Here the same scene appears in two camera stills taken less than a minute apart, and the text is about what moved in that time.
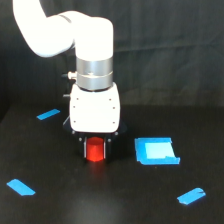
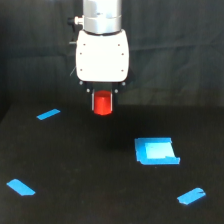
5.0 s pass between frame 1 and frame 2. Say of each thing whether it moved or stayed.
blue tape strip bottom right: stayed
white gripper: moved
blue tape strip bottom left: stayed
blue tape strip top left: stayed
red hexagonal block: moved
